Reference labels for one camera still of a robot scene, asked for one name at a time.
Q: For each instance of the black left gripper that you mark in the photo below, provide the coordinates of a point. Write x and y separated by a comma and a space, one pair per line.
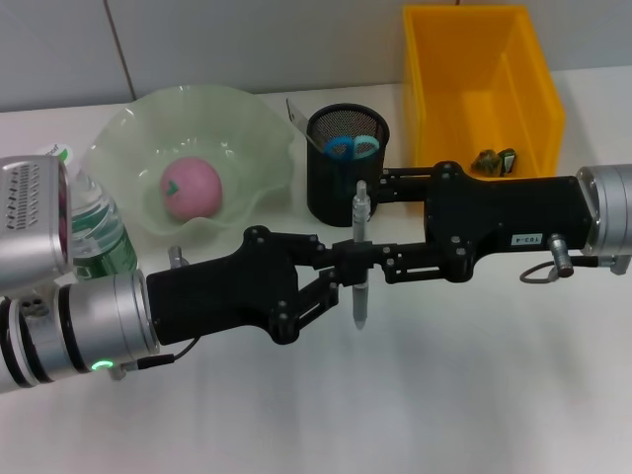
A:
222, 296

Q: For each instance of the clear green-label water bottle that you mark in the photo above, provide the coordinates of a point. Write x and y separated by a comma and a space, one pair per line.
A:
96, 227

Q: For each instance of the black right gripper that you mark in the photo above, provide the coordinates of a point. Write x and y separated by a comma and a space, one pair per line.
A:
494, 212

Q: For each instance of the pink toy peach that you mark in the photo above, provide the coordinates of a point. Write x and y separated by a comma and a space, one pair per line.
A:
192, 190

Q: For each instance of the blue scissors with sheath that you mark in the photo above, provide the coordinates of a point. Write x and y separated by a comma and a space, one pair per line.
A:
345, 147

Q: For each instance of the green glass fruit plate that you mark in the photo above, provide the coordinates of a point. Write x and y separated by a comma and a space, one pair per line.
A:
138, 133

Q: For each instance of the green plastic wrapper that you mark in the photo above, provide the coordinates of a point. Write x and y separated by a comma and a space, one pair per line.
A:
494, 160

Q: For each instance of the yellow plastic bin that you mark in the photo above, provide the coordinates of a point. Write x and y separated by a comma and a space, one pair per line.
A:
459, 74

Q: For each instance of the black mesh pen holder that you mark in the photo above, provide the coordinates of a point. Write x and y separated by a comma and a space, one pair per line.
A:
336, 197

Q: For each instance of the transparent plastic ruler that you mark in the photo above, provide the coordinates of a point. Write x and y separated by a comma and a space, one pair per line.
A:
298, 118

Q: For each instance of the grey and white pen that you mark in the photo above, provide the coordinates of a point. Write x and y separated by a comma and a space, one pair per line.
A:
360, 306

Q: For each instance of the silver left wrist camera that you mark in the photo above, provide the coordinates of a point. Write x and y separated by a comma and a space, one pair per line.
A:
29, 222

